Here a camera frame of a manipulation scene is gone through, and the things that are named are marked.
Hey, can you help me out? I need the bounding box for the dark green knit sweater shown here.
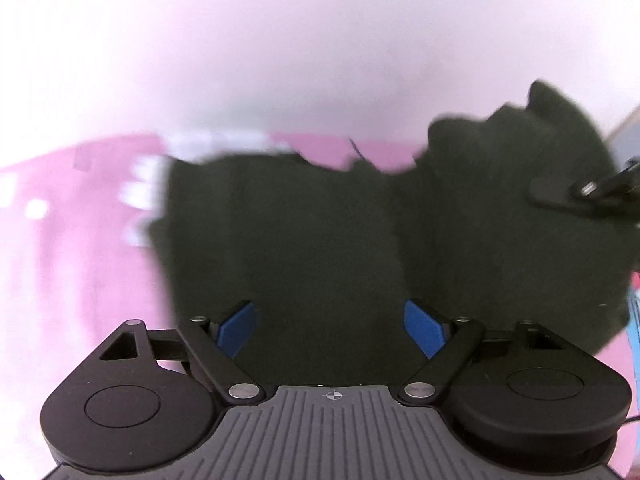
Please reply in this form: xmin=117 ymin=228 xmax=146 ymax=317
xmin=150 ymin=81 xmax=639 ymax=387

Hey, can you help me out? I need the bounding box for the pink floral bed sheet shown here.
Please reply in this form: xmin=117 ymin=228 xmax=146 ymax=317
xmin=0 ymin=130 xmax=640 ymax=480

